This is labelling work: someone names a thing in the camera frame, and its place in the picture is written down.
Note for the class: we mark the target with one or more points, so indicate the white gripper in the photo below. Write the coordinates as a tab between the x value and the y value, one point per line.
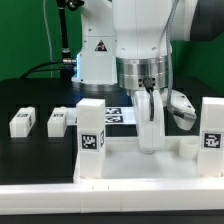
149	118

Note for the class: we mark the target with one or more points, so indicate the white desk top tray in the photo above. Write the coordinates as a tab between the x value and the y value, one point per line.
125	161

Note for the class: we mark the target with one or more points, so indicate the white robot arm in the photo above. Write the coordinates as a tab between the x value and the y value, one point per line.
128	43

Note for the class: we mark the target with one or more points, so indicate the fiducial marker sheet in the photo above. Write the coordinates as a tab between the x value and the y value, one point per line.
113	116

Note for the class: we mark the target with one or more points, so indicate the white L-shaped fence wall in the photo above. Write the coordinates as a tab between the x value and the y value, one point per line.
205	194

